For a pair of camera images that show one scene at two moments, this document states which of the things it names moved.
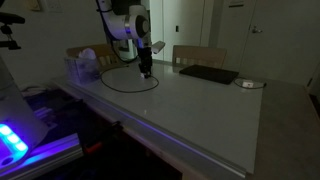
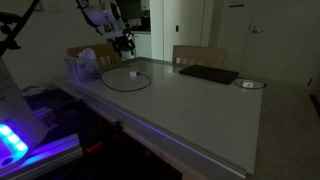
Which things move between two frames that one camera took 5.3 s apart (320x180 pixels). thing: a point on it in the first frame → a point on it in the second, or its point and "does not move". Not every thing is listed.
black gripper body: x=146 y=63 → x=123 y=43
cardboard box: x=105 y=54 does not move
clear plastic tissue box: x=84 y=68 does not move
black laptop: x=215 y=73 does not move
